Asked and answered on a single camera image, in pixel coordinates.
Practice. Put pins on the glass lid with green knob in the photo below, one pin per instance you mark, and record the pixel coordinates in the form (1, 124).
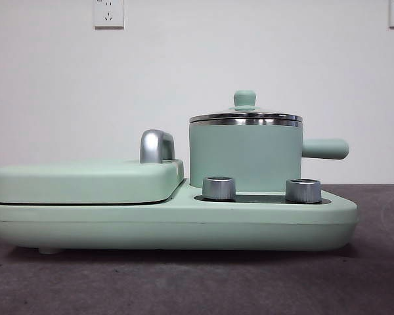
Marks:
(245, 98)

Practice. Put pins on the mint green steamer pot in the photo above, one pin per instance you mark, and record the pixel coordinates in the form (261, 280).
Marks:
(243, 154)

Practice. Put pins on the silver control dial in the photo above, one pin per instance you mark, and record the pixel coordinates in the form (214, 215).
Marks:
(303, 191)
(218, 188)

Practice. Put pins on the mint green breakfast machine base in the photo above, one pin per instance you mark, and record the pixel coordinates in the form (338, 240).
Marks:
(249, 226)

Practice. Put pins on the mint green griddle cover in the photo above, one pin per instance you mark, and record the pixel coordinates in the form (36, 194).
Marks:
(85, 180)

